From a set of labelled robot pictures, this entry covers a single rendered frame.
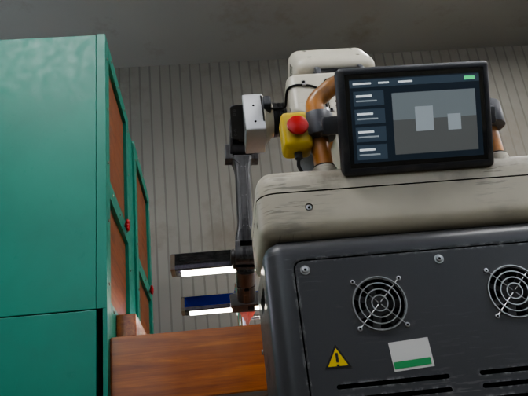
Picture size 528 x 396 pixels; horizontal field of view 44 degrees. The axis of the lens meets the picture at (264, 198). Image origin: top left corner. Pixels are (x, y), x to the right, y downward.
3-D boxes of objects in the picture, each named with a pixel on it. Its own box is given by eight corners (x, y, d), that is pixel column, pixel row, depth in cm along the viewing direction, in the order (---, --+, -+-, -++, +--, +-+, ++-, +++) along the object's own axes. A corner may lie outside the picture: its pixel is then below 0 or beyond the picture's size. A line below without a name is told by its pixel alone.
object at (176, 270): (349, 255, 227) (346, 236, 230) (170, 270, 221) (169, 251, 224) (345, 262, 234) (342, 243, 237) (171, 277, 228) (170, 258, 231)
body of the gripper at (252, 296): (229, 298, 204) (229, 278, 201) (262, 296, 205) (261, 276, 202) (230, 310, 198) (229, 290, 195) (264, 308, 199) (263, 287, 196)
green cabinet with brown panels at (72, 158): (108, 307, 182) (106, 33, 220) (-98, 325, 177) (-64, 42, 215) (156, 381, 306) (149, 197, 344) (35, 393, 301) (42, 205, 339)
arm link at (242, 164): (225, 140, 212) (258, 140, 213) (224, 150, 217) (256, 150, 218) (229, 259, 190) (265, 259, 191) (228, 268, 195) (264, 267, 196)
